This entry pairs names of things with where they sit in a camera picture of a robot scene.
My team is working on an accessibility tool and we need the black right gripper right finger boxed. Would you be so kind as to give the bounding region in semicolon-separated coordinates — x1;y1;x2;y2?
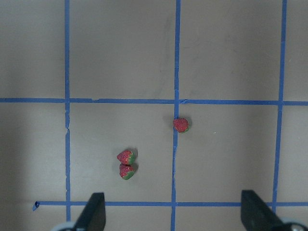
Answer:
241;190;289;231

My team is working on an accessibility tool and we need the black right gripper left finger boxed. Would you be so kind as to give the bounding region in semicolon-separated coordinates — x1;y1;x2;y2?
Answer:
75;192;106;231

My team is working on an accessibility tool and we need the red strawberry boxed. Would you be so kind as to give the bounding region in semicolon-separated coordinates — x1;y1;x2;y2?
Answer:
116;150;135;165
173;118;189;133
119;164;135;180

